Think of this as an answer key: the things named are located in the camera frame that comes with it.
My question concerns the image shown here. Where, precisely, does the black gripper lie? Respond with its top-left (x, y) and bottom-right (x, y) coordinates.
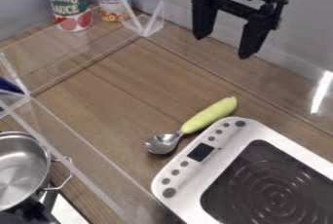
top-left (192, 0), bottom-right (289, 59)

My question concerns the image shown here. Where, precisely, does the green handled metal spoon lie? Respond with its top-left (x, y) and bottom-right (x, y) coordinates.
top-left (146, 96), bottom-right (238, 155)

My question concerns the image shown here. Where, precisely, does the white and black stove top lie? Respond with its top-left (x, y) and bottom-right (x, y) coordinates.
top-left (151, 117), bottom-right (333, 224)

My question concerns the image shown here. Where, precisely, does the black stove under pot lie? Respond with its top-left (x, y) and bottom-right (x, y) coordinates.
top-left (0, 189), bottom-right (90, 224)

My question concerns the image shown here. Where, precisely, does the tomato sauce can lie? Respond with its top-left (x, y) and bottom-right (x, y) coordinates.
top-left (50, 0), bottom-right (93, 32)

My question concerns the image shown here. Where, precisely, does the blue object at left edge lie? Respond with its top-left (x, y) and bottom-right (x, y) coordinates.
top-left (0, 77), bottom-right (24, 94)

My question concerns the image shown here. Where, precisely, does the clear acrylic divider strip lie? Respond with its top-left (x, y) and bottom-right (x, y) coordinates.
top-left (0, 53), bottom-right (131, 224)

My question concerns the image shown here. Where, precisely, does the stainless steel pot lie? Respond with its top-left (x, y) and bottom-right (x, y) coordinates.
top-left (0, 131), bottom-right (72, 211)

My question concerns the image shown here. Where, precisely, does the clear acrylic corner bracket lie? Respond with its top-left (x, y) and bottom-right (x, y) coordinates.
top-left (121, 0), bottom-right (165, 37)

